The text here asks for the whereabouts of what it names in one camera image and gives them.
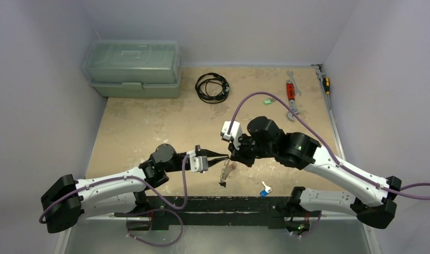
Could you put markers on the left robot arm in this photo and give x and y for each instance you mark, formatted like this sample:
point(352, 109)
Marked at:
point(69, 200)

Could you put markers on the green plastic toolbox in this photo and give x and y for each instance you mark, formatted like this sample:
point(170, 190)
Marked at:
point(134, 68)

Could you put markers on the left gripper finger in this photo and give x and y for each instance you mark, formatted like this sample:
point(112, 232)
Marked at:
point(211, 154)
point(213, 161)

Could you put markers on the yellow black screwdriver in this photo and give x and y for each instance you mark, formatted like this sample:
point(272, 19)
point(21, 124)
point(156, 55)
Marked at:
point(326, 87)

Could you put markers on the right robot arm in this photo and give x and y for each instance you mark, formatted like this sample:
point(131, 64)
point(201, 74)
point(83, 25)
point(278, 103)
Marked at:
point(363, 195)

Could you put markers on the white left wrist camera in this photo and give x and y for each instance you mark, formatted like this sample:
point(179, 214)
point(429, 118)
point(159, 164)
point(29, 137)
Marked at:
point(198, 163)

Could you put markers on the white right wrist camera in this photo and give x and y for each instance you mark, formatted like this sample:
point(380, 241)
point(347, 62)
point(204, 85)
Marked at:
point(231, 132)

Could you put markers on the silver open-end wrench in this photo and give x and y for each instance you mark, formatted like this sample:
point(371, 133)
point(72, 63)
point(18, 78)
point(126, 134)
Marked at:
point(292, 80)

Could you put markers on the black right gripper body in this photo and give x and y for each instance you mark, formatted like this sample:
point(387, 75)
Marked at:
point(234, 152)

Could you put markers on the aluminium side rail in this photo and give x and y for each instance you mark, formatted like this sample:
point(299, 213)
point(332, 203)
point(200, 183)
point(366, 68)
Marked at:
point(369, 235)

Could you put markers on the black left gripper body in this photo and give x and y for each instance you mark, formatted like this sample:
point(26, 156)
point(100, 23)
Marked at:
point(179, 166)

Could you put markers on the large metal keyring with keys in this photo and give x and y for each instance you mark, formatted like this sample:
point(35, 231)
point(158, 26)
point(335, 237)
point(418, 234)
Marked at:
point(225, 172)

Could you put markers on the red handled adjustable wrench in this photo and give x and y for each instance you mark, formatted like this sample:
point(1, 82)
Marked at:
point(292, 90)

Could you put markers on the green tagged key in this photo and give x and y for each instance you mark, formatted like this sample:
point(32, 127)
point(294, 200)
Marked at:
point(268, 101)

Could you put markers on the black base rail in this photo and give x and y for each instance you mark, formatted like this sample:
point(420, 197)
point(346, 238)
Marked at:
point(270, 212)

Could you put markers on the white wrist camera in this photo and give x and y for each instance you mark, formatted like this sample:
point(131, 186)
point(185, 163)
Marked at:
point(198, 163)
point(231, 132)

